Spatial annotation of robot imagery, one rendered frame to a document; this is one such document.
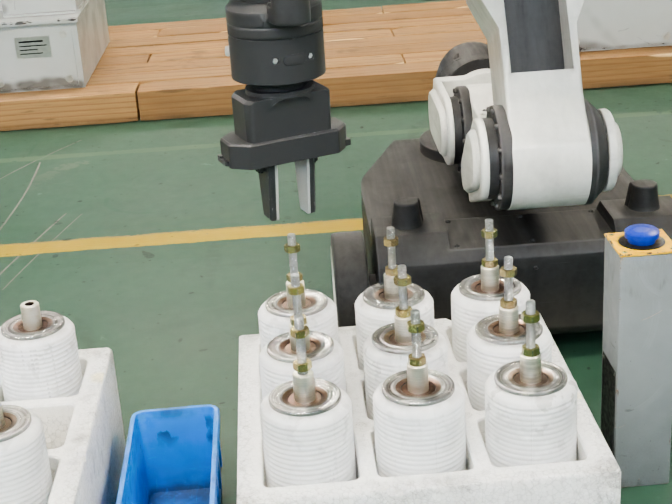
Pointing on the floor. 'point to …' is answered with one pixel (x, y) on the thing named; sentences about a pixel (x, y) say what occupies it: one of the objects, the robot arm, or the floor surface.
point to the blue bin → (172, 457)
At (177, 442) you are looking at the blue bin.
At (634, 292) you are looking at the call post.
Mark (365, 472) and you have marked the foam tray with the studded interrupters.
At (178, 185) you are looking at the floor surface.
